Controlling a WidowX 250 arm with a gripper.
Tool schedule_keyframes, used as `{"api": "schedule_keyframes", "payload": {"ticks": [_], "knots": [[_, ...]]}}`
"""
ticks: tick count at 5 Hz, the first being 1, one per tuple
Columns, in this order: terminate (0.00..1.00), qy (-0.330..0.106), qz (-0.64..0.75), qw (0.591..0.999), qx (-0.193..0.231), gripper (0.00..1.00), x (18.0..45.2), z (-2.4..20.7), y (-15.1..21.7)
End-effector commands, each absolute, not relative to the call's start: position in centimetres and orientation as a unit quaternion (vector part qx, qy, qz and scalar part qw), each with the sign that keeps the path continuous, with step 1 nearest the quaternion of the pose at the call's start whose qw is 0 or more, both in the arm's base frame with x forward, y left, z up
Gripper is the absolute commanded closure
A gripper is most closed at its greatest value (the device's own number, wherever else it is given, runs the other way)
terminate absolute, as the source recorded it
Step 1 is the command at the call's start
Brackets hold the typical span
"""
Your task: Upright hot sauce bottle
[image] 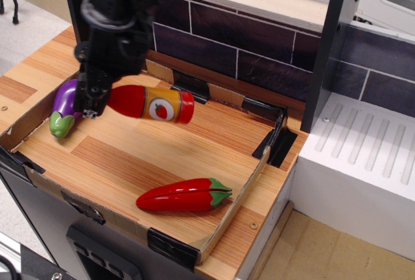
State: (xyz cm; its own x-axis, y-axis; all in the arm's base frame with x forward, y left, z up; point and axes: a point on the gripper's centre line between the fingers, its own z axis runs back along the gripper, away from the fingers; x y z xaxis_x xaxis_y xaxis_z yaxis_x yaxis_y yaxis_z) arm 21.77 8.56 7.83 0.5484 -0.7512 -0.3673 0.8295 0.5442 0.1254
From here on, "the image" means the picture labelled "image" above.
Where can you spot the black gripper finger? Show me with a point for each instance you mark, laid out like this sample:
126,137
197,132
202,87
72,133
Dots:
92,91

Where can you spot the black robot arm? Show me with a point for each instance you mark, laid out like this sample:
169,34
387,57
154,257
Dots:
114,9

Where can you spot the cardboard fence with black tape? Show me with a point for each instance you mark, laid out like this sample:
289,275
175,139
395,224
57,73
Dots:
97,172

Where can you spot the white toy sink drainboard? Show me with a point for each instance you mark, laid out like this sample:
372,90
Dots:
355,173

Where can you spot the red hot sauce bottle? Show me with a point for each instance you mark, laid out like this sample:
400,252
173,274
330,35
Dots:
142,102

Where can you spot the purple toy eggplant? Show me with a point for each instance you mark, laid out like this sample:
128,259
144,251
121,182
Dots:
63,115

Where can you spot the black oven control panel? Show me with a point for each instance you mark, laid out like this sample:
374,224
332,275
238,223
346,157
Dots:
98,261

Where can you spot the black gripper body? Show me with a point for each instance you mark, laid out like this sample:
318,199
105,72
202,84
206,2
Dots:
118,47

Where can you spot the dark vertical post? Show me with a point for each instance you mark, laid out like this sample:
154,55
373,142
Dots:
339,15

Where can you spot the red toy chili pepper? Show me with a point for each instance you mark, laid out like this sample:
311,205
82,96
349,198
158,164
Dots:
200,194

